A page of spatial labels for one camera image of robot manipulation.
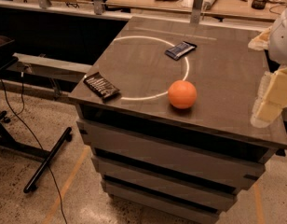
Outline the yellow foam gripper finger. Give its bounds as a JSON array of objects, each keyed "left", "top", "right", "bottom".
[
  {"left": 248, "top": 27, "right": 271, "bottom": 50},
  {"left": 251, "top": 66, "right": 287, "bottom": 128}
]

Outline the blue rxbar blueberry wrapper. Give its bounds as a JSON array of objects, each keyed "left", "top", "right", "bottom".
[{"left": 165, "top": 41, "right": 197, "bottom": 61}]

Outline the black snack bar wrapper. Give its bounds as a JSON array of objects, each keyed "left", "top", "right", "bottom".
[{"left": 83, "top": 72, "right": 119, "bottom": 100}]

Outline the dark chair seat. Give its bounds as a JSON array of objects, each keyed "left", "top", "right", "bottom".
[{"left": 0, "top": 35, "right": 18, "bottom": 72}]

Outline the orange fruit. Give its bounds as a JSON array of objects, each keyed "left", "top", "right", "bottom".
[{"left": 168, "top": 80, "right": 198, "bottom": 109}]

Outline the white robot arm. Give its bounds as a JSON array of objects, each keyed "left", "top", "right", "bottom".
[{"left": 249, "top": 8, "right": 287, "bottom": 128}]

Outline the grey drawer cabinet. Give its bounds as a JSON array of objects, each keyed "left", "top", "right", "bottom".
[{"left": 71, "top": 17, "right": 287, "bottom": 224}]

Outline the black round cup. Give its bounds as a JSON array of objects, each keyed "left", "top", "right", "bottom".
[{"left": 252, "top": 0, "right": 268, "bottom": 9}]

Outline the black stand base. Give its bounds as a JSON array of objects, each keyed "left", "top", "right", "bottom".
[{"left": 0, "top": 111, "right": 72, "bottom": 193}]

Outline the black floor cable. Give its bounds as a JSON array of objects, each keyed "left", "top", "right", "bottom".
[{"left": 0, "top": 63, "right": 69, "bottom": 224}]

